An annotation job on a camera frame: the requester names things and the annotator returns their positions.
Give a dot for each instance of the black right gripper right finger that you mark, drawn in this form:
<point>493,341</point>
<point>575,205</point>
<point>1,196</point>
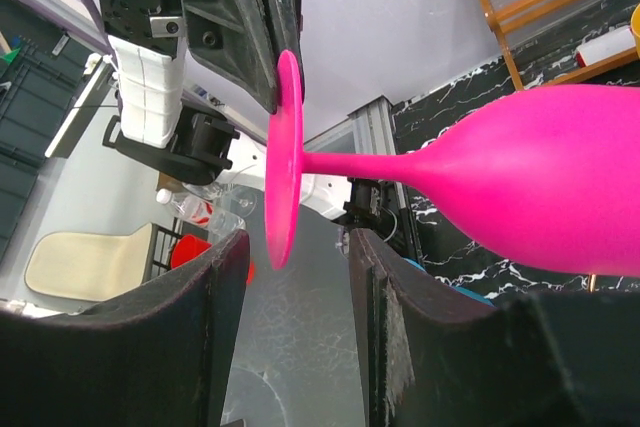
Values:
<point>432,356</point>

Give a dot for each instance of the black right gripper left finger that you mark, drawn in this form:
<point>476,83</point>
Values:
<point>158,355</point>

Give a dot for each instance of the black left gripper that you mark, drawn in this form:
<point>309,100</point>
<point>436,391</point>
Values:
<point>229,37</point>

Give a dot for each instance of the magenta wine glass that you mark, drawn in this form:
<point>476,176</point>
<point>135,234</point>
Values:
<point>547,178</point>

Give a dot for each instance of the orange yellow wine glass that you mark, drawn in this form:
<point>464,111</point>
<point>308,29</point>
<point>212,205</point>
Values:
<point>635,28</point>

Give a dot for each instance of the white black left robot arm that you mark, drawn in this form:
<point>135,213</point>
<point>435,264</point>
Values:
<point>182,140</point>

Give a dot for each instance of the red plastic cup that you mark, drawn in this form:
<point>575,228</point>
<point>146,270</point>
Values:
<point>186,249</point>

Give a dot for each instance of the beige chair seat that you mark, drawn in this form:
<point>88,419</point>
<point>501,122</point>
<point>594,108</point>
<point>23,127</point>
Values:
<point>90,267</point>

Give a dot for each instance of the clear plastic water bottle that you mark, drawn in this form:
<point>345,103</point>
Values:
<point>200,213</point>

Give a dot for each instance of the dark green storage crates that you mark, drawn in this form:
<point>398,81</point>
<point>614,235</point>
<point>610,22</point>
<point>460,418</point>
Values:
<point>40,77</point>

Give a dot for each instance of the small white red box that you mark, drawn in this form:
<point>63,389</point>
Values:
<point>605,46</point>

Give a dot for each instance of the aluminium frame rail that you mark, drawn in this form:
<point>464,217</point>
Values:
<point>379,205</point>

